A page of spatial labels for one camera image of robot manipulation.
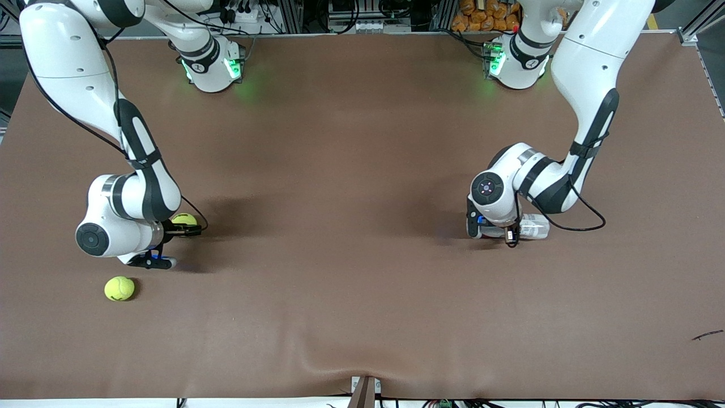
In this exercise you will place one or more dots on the thin dark stick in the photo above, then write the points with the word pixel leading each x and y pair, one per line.
pixel 708 335

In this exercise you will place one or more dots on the brown post with white bracket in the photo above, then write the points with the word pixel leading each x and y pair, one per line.
pixel 365 394

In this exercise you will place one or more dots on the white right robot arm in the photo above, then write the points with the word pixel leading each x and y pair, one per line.
pixel 62 56

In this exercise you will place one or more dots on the aluminium frame profile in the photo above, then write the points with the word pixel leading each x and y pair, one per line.
pixel 8 22
pixel 694 28

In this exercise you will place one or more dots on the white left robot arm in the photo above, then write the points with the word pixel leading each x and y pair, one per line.
pixel 589 68

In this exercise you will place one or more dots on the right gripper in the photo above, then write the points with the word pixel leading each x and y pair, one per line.
pixel 171 229

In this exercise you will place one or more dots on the black electronics box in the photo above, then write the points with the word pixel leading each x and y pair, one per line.
pixel 351 8

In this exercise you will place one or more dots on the power strip with black plugs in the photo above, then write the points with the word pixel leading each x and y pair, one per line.
pixel 243 14

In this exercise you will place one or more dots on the aluminium frame column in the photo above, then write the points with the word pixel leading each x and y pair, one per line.
pixel 442 14
pixel 291 14

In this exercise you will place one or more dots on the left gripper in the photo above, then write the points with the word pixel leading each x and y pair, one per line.
pixel 512 234

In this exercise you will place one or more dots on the clear Wilson tennis ball can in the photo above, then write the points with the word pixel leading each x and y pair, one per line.
pixel 535 226

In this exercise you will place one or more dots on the pile of orange objects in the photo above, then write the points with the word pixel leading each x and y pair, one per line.
pixel 481 20

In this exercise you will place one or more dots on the yellow-green tennis ball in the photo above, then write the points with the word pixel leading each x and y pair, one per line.
pixel 119 288
pixel 184 219

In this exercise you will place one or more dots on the brown table mat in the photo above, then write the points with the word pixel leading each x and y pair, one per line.
pixel 362 141

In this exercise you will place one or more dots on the white power strip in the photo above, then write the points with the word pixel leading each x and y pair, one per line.
pixel 371 26

